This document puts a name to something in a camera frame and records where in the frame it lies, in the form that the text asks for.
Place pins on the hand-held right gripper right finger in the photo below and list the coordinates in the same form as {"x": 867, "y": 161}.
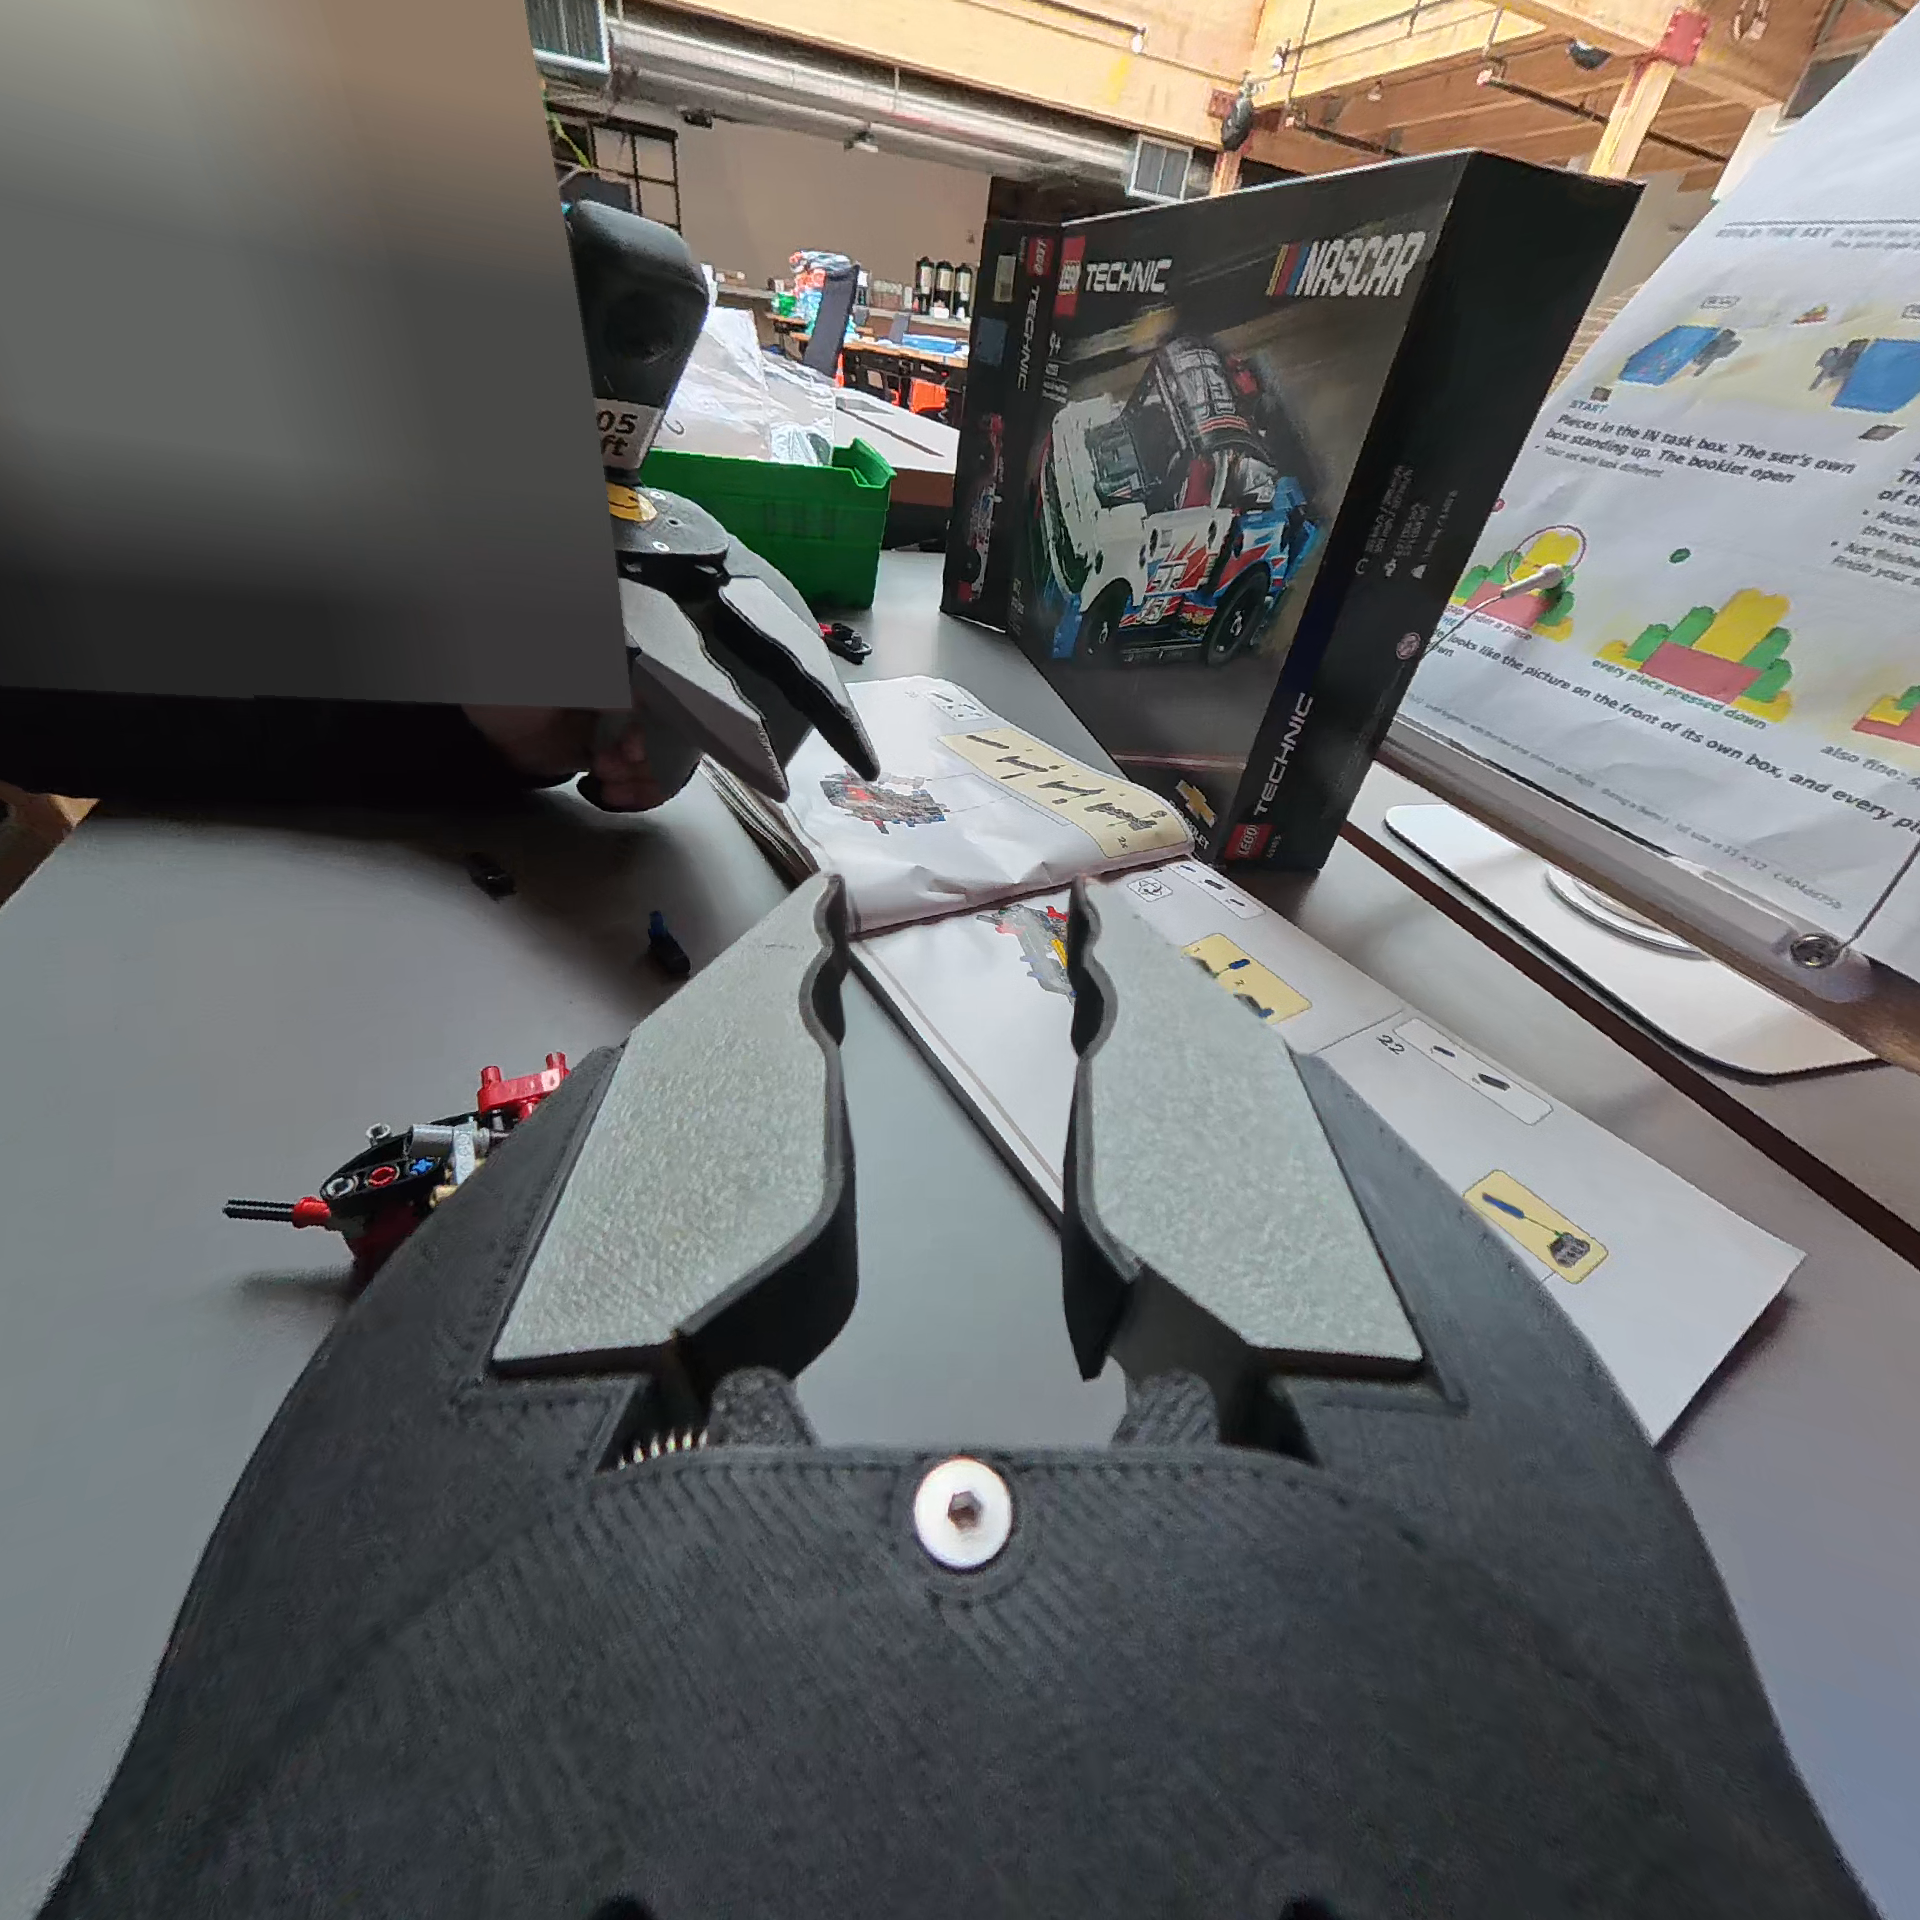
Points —
{"x": 1243, "y": 1200}

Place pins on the pile of clear plastic bags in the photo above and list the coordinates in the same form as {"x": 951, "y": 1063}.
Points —
{"x": 751, "y": 389}

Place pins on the white sign stand base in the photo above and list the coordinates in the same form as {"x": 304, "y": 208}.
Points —
{"x": 1634, "y": 975}

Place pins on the small blue black lego piece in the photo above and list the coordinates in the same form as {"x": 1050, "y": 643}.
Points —
{"x": 669, "y": 945}

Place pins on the lego instruction booklet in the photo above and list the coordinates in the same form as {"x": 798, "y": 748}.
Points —
{"x": 960, "y": 781}

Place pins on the partly built lego model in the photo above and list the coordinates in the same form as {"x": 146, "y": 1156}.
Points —
{"x": 390, "y": 1185}

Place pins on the black lego set box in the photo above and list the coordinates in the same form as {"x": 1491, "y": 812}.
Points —
{"x": 1201, "y": 452}

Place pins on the person's left hand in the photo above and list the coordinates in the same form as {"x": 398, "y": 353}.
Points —
{"x": 523, "y": 740}

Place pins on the printed instruction sheet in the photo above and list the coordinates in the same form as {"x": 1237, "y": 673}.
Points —
{"x": 1725, "y": 524}

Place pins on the green plastic bin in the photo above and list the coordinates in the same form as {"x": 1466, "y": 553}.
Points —
{"x": 797, "y": 524}

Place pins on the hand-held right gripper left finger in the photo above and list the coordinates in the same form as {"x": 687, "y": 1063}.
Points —
{"x": 675, "y": 1185}

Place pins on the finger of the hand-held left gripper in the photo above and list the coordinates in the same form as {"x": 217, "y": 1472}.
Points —
{"x": 797, "y": 662}
{"x": 704, "y": 692}

